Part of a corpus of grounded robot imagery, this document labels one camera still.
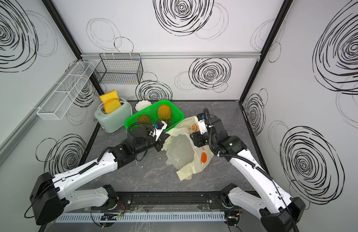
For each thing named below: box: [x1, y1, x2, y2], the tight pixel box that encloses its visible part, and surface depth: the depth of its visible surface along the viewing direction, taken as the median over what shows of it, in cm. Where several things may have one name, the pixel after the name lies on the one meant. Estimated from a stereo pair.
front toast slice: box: [103, 99, 122, 115], surface depth 93 cm
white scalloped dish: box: [134, 100, 152, 112], surface depth 118 cm
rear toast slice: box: [99, 89, 120, 102], surface depth 97 cm
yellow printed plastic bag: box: [161, 116, 215, 182], surface depth 79 cm
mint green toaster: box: [93, 97, 133, 133], surface depth 96 cm
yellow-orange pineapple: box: [158, 104, 171, 127], surface depth 104 cm
